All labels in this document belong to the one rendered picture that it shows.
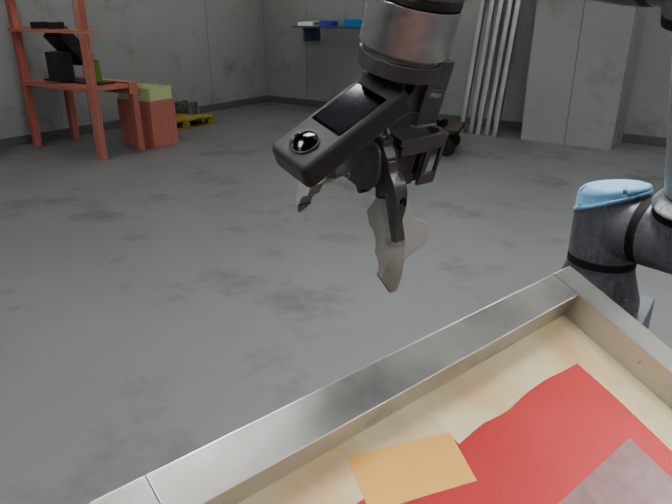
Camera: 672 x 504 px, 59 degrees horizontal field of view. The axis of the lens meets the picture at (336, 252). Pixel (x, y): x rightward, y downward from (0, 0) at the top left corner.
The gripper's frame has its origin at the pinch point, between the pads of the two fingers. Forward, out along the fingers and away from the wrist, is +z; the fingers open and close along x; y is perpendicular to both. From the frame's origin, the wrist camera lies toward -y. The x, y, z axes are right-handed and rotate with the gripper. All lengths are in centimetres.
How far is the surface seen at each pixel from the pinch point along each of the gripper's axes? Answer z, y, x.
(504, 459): 8.3, 3.1, -23.1
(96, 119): 294, 207, 621
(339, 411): 3.7, -9.8, -13.7
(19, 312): 237, 26, 268
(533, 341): 7.4, 18.1, -15.3
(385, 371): 3.6, -3.4, -12.5
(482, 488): 8.4, -0.9, -23.8
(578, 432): 8.5, 12.6, -25.1
